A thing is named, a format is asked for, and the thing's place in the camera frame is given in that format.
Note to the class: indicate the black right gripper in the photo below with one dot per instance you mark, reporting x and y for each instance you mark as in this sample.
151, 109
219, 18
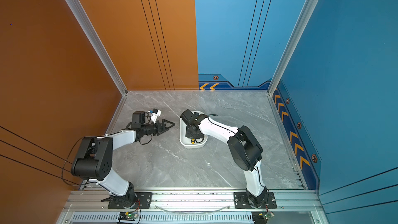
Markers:
187, 134

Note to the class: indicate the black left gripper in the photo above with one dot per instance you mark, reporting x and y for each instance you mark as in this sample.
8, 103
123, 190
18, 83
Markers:
162, 126

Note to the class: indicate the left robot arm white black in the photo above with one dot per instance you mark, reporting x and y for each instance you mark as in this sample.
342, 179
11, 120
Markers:
94, 159

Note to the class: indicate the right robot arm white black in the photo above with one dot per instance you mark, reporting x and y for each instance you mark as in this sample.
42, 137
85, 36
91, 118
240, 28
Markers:
245, 150

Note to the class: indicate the white plastic bin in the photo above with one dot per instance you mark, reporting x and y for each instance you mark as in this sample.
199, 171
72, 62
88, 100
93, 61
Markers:
186, 142

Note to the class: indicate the left green circuit board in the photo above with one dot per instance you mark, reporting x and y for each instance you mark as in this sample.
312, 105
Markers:
128, 217

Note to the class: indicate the green circuit board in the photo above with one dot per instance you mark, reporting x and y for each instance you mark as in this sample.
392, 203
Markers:
128, 217
262, 217

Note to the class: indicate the right green circuit board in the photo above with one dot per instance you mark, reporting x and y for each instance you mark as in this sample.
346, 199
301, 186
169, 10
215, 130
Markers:
262, 217

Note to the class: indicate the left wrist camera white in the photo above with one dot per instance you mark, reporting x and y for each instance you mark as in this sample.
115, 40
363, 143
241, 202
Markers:
154, 115

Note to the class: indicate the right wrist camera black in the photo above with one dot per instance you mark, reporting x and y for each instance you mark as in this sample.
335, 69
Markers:
190, 118

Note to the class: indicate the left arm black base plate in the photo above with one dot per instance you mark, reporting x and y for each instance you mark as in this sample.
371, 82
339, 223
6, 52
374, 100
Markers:
140, 200

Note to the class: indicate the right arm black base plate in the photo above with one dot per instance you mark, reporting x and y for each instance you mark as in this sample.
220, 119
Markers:
246, 200

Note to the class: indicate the left aluminium corner post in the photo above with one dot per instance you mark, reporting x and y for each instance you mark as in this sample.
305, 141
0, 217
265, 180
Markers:
86, 25

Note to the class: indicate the aluminium corner post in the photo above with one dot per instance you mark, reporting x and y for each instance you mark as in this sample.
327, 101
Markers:
86, 25
301, 23

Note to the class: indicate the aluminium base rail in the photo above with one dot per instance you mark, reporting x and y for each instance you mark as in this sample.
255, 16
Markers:
193, 206

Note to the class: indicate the right aluminium corner post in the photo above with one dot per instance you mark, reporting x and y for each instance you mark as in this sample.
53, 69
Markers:
301, 23

